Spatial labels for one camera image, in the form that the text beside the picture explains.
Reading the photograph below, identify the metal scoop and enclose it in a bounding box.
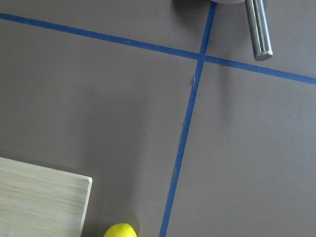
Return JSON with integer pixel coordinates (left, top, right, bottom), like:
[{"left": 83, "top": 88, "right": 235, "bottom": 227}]
[{"left": 245, "top": 0, "right": 273, "bottom": 61}]

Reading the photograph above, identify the yellow lemon right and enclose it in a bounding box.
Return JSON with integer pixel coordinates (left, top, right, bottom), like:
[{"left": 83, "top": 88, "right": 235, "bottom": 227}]
[{"left": 103, "top": 223, "right": 137, "bottom": 237}]

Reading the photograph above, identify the wooden cutting board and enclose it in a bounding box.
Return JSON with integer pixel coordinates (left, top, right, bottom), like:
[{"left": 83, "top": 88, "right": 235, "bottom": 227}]
[{"left": 0, "top": 158, "right": 93, "bottom": 237}]

